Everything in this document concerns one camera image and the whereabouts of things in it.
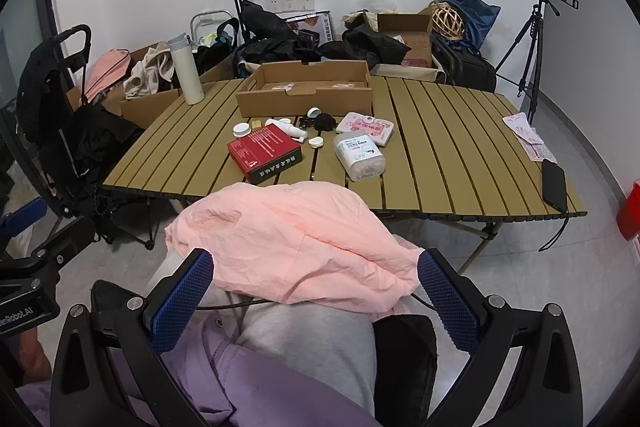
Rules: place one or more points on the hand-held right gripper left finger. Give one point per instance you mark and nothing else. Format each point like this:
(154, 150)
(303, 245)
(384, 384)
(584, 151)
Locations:
(182, 302)

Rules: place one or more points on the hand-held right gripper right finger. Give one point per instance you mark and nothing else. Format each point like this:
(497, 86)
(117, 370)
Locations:
(447, 302)

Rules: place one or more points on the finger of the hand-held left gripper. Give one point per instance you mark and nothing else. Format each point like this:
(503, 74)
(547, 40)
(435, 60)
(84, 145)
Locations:
(17, 213)
(65, 243)

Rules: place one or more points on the red rectangular box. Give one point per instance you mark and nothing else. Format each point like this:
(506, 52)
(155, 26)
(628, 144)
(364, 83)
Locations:
(265, 154)

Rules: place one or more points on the white square box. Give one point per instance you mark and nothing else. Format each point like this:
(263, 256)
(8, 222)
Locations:
(359, 157)

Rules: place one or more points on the pink patterned pouch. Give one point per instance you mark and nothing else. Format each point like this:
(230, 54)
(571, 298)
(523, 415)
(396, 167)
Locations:
(365, 126)

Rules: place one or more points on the white spray bottle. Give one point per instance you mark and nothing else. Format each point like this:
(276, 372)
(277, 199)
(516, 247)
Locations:
(285, 128)

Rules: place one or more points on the small white round lid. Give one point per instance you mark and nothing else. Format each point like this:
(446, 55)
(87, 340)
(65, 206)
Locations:
(315, 142)
(313, 112)

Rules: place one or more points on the small black pouch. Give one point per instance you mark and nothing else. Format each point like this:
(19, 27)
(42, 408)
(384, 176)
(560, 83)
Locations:
(325, 122)

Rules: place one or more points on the shallow cardboard tray box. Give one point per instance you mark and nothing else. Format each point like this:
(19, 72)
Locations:
(305, 94)

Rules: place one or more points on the person's left forearm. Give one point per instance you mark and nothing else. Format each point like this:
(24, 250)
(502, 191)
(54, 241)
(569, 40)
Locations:
(35, 359)

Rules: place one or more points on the black seat cushion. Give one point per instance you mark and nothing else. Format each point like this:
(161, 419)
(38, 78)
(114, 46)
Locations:
(407, 367)

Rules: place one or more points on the person's purple top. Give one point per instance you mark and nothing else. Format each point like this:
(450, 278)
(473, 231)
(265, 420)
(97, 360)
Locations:
(240, 382)

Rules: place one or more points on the black folding stroller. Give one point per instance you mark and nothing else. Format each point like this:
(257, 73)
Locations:
(45, 107)

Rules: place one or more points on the person's grey trousers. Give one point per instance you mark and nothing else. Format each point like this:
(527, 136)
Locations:
(305, 357)

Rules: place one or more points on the pink cloth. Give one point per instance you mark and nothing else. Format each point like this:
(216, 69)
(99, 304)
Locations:
(300, 237)

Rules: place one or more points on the tan slatted folding table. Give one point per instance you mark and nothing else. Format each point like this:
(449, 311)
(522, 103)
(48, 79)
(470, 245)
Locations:
(440, 147)

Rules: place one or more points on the black smartphone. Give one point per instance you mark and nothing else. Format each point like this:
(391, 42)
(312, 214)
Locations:
(555, 186)

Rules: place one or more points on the large cardboard box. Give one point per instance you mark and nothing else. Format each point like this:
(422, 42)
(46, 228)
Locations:
(150, 109)

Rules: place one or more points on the pink backpack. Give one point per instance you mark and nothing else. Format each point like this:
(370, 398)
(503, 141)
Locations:
(102, 74)

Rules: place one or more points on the pink printed packet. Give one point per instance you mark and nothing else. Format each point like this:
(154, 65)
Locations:
(541, 151)

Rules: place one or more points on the beige clothes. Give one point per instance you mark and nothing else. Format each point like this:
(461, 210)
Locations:
(147, 74)

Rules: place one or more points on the white paper leaflet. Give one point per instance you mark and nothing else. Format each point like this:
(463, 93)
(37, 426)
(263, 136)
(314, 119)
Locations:
(521, 126)

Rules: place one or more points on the red plastic container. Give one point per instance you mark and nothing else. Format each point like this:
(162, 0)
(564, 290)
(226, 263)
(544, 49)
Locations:
(630, 212)

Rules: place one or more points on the white thermos bottle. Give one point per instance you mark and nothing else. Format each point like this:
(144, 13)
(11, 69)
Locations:
(186, 72)

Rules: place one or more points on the black suitcase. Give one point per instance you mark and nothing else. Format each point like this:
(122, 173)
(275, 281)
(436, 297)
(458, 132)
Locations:
(467, 67)

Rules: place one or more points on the black tote bag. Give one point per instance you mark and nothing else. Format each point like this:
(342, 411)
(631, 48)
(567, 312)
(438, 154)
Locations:
(217, 44)

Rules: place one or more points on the black tripod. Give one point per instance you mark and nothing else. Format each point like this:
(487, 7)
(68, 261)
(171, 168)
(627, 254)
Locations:
(532, 57)

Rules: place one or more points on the open cardboard box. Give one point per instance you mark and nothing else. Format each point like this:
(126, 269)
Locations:
(407, 39)

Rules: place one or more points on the black jacket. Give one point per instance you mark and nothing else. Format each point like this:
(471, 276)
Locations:
(365, 47)

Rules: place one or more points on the black clothes pile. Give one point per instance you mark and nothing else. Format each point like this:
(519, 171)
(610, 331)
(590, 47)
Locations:
(275, 49)

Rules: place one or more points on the wicker basket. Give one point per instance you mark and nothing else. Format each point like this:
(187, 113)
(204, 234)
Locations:
(447, 22)

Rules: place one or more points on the blue cushion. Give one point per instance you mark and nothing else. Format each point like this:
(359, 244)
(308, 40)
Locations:
(477, 19)

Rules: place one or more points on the black fabric trolley bag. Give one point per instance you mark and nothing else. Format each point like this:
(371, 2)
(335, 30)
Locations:
(265, 22)

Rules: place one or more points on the printed product box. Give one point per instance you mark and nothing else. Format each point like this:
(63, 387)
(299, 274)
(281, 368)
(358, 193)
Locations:
(315, 29)

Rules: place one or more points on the white plastic bag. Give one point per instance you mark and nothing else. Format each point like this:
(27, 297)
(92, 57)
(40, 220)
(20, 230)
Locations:
(372, 4)

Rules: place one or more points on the white metal frame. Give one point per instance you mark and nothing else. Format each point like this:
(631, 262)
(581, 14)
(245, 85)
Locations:
(207, 14)

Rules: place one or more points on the white wall socket strip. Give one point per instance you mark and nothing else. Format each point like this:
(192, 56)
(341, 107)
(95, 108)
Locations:
(290, 3)

